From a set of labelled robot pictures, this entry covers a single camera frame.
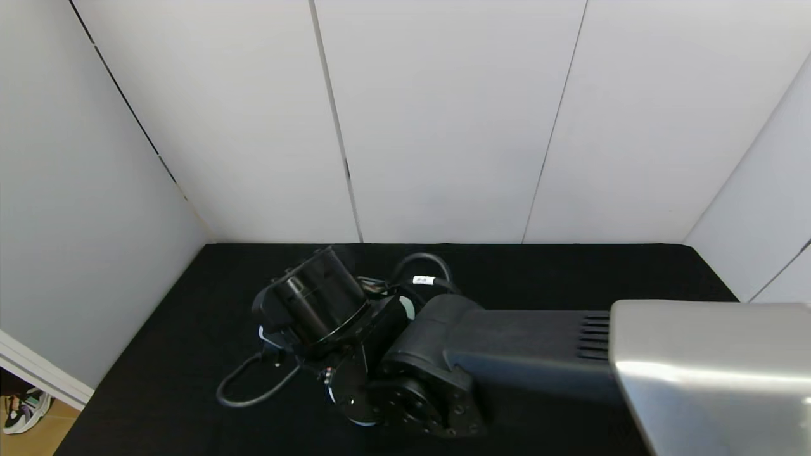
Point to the black and white sneaker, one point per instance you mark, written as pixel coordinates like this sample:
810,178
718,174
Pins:
25,411

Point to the silver and black right arm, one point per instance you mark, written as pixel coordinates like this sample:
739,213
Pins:
538,348

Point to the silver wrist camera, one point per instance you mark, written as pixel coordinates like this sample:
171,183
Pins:
265,334

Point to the white wall base trim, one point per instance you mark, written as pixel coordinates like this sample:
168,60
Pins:
38,373

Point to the light blue plastic cup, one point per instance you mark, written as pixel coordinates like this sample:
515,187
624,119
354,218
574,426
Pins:
364,422

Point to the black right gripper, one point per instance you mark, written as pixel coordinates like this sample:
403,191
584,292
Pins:
268,337

